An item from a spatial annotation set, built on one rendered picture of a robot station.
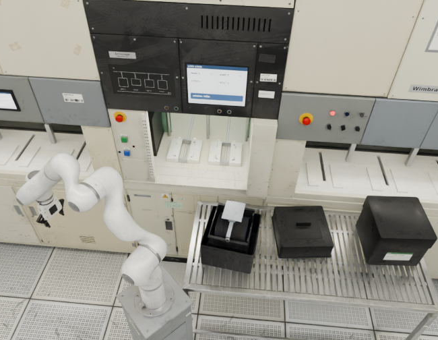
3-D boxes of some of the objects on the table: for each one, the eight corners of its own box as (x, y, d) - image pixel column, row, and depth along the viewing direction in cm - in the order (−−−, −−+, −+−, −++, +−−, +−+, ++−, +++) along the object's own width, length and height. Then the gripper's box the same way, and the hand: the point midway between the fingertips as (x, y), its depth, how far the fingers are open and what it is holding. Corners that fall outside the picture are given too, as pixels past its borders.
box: (366, 265, 204) (381, 237, 187) (354, 223, 225) (366, 195, 208) (419, 266, 204) (439, 239, 187) (401, 224, 225) (418, 196, 208)
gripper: (53, 183, 188) (63, 206, 200) (24, 206, 177) (36, 229, 189) (64, 189, 185) (73, 212, 197) (36, 212, 174) (46, 235, 186)
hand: (54, 219), depth 192 cm, fingers open, 8 cm apart
